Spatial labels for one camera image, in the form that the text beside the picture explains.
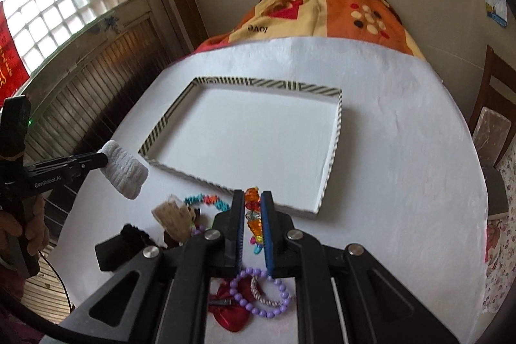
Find red satin bow clip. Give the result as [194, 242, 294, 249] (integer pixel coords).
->
[208, 280, 252, 333]

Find orange patterned love blanket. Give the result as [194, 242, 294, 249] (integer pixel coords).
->
[196, 0, 424, 59]

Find floral fabric bedding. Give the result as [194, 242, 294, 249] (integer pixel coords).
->
[482, 152, 515, 313]

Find black rectangular pouch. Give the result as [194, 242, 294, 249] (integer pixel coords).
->
[94, 224, 153, 272]

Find striped white cardboard tray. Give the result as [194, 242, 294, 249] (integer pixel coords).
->
[139, 76, 343, 217]

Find white lace tablecloth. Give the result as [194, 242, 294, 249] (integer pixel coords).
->
[49, 37, 487, 343]

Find pink white twisted bracelet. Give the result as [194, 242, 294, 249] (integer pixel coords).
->
[249, 274, 292, 308]

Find white knitted scrunchie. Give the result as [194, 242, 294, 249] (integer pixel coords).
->
[99, 140, 149, 200]

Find operator left hand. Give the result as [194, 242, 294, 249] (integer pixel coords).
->
[0, 195, 49, 261]

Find purple bead bracelet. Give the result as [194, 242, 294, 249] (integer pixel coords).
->
[229, 266, 292, 320]

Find turquoise flower bead necklace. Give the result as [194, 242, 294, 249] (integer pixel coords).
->
[184, 193, 231, 213]

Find red hanging banner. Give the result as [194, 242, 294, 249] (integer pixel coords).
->
[0, 3, 29, 106]

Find wooden chair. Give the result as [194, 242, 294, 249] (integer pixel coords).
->
[468, 45, 515, 221]

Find black cable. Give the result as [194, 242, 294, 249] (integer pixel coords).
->
[0, 251, 78, 336]

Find orange multicolour crystal bracelet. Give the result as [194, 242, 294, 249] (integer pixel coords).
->
[244, 186, 266, 255]

